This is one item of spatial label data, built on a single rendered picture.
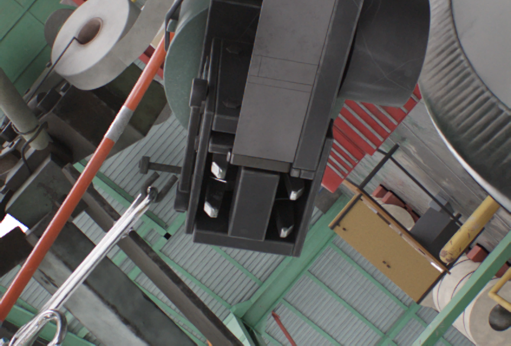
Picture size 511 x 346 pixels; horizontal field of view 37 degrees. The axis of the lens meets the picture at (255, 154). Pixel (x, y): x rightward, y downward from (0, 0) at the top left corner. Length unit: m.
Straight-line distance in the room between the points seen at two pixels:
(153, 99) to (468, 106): 0.97
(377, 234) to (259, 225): 9.98
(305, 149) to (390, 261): 10.23
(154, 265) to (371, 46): 0.84
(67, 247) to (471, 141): 0.85
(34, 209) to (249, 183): 0.81
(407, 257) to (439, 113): 10.22
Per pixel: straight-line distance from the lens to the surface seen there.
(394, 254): 10.67
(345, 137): 5.62
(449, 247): 4.36
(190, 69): 0.60
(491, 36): 0.60
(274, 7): 0.41
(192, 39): 0.59
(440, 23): 0.67
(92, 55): 1.17
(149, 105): 1.43
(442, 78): 0.59
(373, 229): 10.41
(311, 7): 0.41
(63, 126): 1.30
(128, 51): 1.16
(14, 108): 1.18
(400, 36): 0.44
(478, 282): 4.03
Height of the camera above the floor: 1.44
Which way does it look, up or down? level
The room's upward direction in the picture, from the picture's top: 139 degrees counter-clockwise
